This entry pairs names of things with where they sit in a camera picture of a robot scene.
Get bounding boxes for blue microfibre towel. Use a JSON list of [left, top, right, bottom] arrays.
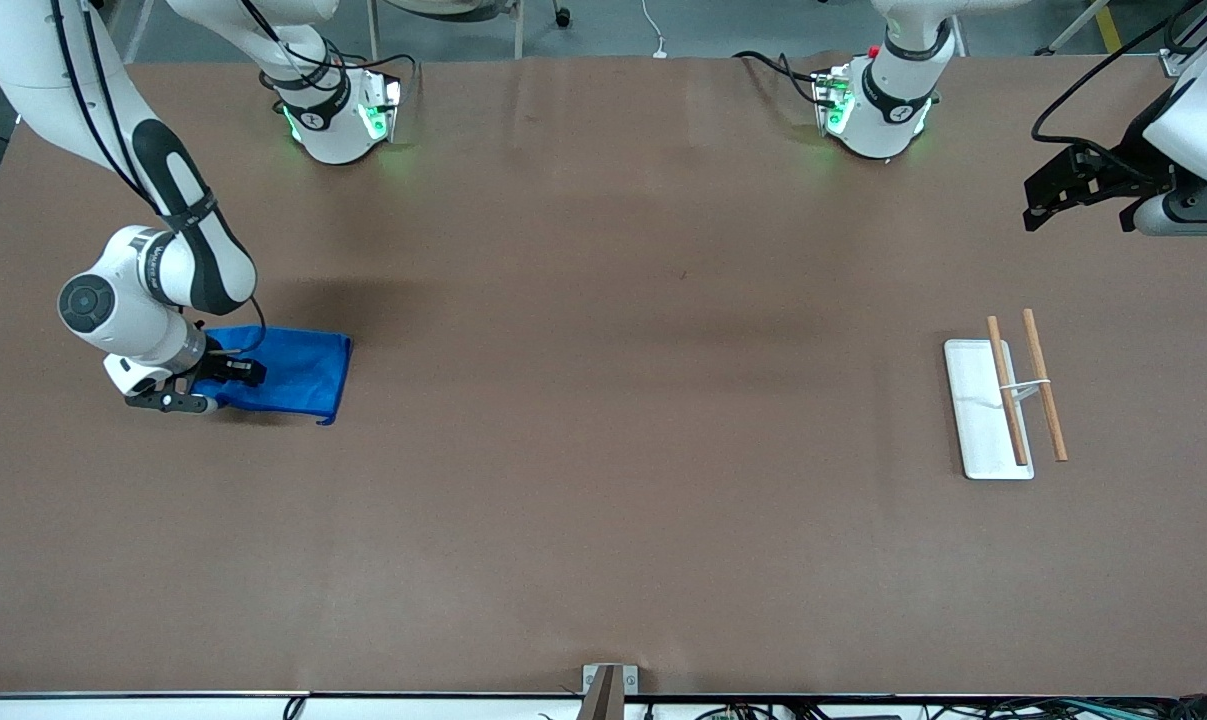
[[195, 326, 354, 426]]

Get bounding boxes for white towel rack wooden rods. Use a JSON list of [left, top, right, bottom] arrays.
[[943, 308, 1070, 482]]

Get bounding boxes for chair base with caster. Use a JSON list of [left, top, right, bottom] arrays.
[[368, 0, 576, 59]]

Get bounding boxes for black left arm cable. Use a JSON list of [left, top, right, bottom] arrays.
[[1030, 0, 1207, 183]]

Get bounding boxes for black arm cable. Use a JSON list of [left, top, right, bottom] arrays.
[[1030, 0, 1207, 183], [48, 0, 269, 359]]

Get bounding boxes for aluminium frame profile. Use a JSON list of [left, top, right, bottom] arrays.
[[1160, 0, 1207, 79]]

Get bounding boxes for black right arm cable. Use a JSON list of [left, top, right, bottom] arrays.
[[48, 0, 269, 359]]

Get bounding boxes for black base power cable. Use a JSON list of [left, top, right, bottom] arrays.
[[733, 50, 836, 109]]

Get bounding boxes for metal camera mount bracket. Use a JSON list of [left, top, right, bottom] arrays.
[[581, 664, 639, 720]]

